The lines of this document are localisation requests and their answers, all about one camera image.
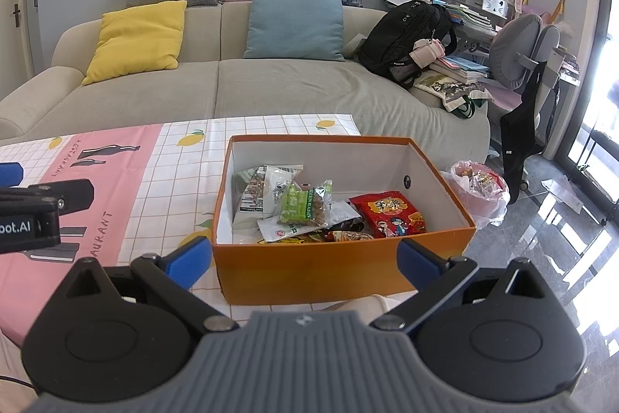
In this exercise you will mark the printed tote bag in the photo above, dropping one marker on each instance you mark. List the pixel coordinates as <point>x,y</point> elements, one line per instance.
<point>449,91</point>

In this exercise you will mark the grey desk chair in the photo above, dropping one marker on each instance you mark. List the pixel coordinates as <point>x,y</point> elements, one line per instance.
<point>517,45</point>

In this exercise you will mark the stack of books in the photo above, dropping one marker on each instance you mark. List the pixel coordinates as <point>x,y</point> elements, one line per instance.
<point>459,67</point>

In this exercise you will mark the clear white-label packet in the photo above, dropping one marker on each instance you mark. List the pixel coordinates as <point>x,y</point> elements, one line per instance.
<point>344,212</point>

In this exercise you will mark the orange sticks snack packet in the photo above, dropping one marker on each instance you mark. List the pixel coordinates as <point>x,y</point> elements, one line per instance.
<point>350,237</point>

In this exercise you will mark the pink bagged trash bin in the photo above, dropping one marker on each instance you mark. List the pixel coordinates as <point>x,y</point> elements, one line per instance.
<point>483,200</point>

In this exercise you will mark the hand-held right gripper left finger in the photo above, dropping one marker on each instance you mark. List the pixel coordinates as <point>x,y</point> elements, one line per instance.
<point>188,260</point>

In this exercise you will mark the white text-printed snack packet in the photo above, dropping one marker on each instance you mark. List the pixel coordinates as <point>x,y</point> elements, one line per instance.
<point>251,200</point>

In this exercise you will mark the orange cardboard box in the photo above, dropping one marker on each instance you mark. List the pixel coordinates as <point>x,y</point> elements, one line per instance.
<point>314,272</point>

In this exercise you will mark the blue pillow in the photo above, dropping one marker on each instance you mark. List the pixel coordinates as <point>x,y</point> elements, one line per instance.
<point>295,21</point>

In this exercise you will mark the beige sofa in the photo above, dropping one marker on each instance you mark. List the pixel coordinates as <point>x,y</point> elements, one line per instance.
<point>290,93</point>

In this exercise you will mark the black garment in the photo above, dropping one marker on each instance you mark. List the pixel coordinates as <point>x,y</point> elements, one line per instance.
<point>520,127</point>

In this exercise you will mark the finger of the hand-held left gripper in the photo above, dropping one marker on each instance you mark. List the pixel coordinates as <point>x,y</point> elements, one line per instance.
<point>9,175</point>
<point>67,195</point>

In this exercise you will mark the red snack packet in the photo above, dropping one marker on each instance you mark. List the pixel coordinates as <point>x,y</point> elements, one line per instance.
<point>391,214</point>

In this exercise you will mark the black backpack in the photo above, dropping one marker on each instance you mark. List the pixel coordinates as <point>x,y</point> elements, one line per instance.
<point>401,35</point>

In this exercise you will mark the pink bottle pouch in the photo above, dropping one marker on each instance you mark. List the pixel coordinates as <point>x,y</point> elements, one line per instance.
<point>428,52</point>

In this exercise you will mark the pale green text packet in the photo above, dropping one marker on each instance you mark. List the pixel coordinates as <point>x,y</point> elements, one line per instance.
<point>245,175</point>

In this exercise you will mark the pale pink clothing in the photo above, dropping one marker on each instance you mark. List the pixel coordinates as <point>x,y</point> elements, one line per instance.
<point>9,355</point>

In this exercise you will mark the yellow pillow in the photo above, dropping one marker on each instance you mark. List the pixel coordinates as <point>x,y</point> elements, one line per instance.
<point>135,40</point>

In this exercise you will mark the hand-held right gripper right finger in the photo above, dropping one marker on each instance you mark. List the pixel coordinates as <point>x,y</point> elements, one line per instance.
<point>418,260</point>

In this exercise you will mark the black framed glass door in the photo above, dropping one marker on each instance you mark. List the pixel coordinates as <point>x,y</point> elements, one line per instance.
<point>599,127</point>

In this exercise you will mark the white blue-print snack packet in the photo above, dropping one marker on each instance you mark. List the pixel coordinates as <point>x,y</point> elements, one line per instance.
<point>283,183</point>

